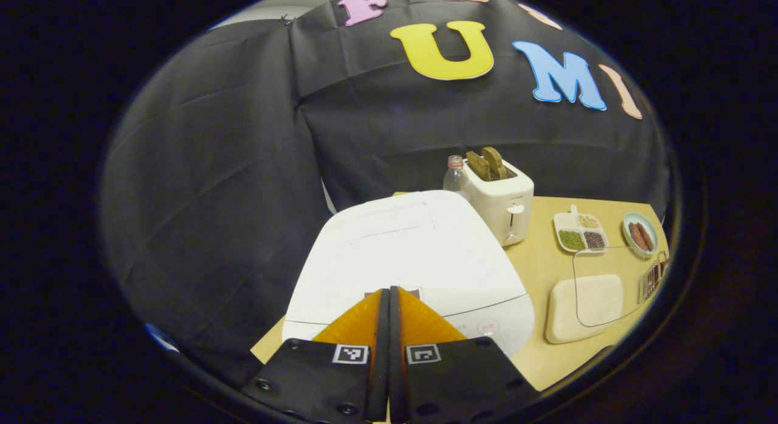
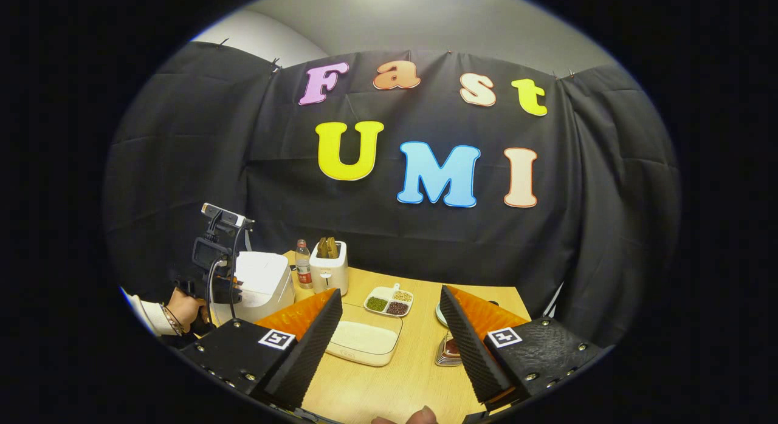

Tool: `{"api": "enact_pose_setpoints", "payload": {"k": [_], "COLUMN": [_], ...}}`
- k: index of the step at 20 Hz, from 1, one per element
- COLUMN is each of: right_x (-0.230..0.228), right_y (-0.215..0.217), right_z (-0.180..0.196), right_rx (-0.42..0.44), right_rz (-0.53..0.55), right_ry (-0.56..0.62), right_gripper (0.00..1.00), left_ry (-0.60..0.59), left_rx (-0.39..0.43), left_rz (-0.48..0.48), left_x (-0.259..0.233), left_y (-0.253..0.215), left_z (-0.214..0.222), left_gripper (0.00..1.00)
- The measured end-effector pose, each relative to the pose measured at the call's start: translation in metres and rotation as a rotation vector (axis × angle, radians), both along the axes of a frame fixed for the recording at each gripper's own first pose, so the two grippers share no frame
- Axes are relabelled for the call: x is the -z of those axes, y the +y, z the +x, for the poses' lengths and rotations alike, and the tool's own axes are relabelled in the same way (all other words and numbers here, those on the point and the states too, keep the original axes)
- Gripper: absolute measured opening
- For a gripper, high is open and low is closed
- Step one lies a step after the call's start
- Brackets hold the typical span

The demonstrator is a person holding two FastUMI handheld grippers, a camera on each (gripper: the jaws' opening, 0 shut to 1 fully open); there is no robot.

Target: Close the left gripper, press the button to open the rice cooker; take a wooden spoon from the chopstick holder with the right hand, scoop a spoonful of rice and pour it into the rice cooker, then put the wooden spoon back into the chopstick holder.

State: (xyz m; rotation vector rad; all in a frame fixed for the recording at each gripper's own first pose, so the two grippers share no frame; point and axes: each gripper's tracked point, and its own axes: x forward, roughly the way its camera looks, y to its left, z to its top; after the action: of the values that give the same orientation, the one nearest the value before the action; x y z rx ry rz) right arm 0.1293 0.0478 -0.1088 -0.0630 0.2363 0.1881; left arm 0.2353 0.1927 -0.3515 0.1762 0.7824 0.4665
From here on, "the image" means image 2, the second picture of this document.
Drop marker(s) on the white toaster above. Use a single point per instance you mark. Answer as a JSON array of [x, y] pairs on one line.
[[331, 275]]

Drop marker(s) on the pale green plate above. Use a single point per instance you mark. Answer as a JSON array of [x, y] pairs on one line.
[[440, 316]]

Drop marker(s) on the metal mesh chopstick holder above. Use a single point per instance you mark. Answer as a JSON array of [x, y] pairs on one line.
[[447, 356]]

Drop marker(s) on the black backdrop cloth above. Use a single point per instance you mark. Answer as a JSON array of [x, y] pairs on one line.
[[425, 242]]

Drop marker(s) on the clear box of rice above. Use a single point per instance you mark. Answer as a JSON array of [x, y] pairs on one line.
[[364, 339]]

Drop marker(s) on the clear water bottle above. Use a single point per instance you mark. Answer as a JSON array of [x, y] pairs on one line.
[[303, 266]]

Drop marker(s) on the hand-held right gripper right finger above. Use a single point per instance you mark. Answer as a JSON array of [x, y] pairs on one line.
[[474, 357]]

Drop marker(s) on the white rice cooker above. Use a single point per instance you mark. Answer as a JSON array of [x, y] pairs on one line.
[[267, 278]]

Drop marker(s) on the brown bread slice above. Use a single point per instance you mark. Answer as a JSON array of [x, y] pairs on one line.
[[333, 248], [322, 249]]

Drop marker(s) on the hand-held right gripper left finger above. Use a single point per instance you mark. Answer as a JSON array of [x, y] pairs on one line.
[[310, 357]]

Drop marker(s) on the white divided bean dish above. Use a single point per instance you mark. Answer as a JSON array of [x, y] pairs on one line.
[[389, 302]]

